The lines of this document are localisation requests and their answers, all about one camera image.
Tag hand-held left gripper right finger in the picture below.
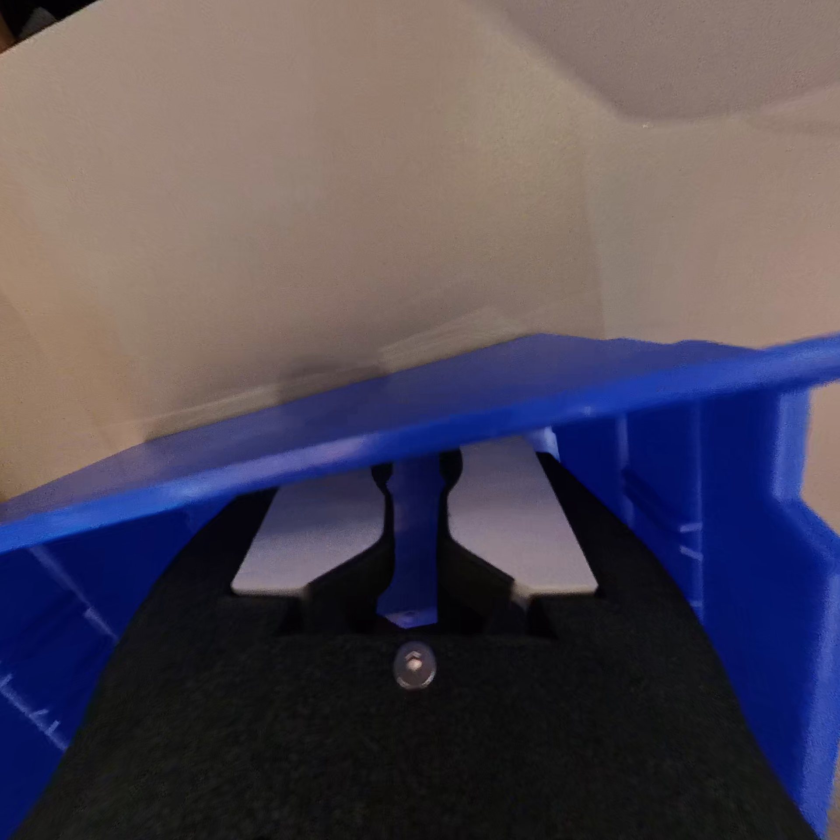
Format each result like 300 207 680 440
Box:
437 437 599 624

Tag blue divided storage bin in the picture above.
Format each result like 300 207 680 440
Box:
0 332 840 840

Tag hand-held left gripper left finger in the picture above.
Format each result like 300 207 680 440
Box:
231 460 395 628

